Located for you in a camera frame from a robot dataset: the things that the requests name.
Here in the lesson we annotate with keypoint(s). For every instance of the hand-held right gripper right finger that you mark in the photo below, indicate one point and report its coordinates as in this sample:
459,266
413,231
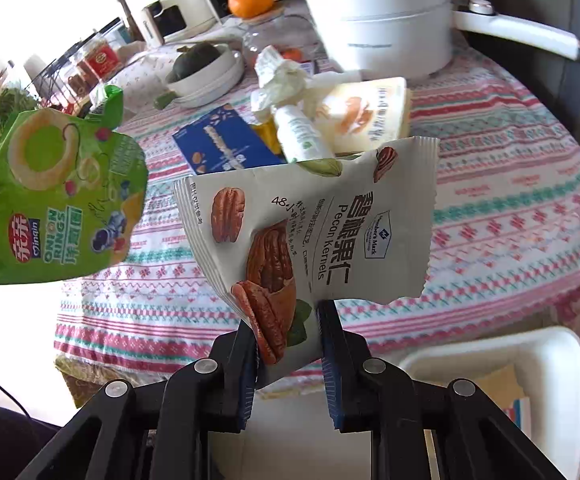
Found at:
331,360

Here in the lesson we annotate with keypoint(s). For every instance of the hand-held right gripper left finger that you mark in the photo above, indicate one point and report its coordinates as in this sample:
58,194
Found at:
244,385

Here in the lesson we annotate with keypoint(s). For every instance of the white pecan snack packet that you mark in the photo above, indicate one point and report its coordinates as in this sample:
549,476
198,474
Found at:
320,220

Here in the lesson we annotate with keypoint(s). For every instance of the white plastic bin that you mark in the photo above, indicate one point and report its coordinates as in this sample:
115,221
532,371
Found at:
559,360

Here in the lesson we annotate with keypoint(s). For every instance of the white plastic bottle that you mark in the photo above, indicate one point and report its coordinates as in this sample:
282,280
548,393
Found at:
300,132

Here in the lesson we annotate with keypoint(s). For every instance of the yellow packet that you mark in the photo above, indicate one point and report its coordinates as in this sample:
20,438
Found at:
269,135

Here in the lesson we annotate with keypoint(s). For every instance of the blue snack packet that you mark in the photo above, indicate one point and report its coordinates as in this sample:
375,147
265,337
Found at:
220,140

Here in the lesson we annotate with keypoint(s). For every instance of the cream snack packet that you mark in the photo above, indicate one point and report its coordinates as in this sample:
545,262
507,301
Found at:
364,110

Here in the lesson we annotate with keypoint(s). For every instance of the white tissue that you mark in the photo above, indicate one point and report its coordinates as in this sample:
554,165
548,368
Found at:
280,80

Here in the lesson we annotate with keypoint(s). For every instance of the green vegetables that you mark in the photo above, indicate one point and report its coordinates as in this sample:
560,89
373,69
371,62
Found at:
10,107

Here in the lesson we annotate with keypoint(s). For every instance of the white paper roll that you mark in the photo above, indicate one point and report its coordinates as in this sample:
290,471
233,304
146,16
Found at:
35,66

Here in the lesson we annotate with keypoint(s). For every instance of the floral under cloth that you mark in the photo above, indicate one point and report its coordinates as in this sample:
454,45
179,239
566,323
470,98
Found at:
90,375

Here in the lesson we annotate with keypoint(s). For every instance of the tan paper packet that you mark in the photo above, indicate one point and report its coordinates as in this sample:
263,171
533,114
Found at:
499,385

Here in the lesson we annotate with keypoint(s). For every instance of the red label jar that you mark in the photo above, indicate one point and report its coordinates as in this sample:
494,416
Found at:
97,60

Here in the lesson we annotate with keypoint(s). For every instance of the cartoon printed packet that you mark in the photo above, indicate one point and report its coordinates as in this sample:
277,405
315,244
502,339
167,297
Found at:
517,412

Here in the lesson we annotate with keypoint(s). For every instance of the white printed cloth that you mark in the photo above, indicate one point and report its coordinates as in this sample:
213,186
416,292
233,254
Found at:
140,72

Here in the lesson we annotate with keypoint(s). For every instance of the green stem piece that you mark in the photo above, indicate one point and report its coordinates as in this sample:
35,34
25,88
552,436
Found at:
164,101

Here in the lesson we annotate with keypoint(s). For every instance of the striped patterned tablecloth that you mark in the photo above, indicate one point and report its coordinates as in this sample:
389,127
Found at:
494,170

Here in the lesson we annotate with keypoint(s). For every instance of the person's dark clothing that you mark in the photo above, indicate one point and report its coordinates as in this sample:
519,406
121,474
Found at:
0,445

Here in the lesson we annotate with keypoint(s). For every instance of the dark green squash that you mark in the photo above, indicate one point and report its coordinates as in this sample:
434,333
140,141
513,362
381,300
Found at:
195,60

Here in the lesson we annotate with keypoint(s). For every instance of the white bowl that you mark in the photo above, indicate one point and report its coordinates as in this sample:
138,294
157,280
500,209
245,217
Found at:
210,82

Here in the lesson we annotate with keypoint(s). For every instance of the small orange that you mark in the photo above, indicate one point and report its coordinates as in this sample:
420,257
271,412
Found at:
292,54

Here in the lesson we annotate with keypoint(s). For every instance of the glass jar with fruit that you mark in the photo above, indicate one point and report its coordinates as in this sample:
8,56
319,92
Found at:
260,42

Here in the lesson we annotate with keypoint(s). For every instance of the white electric cooking pot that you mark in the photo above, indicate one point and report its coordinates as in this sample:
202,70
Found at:
384,25

